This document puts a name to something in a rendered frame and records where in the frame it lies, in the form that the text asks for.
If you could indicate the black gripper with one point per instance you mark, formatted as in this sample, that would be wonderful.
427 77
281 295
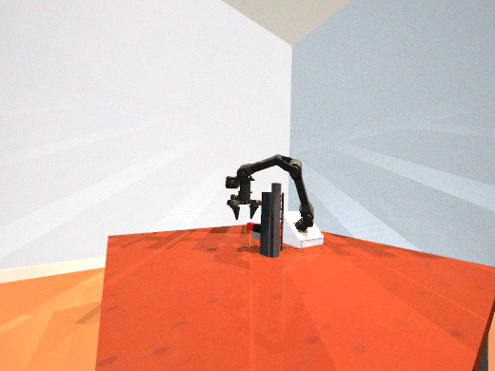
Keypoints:
244 197

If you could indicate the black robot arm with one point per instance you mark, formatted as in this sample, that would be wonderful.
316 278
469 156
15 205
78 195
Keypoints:
294 168

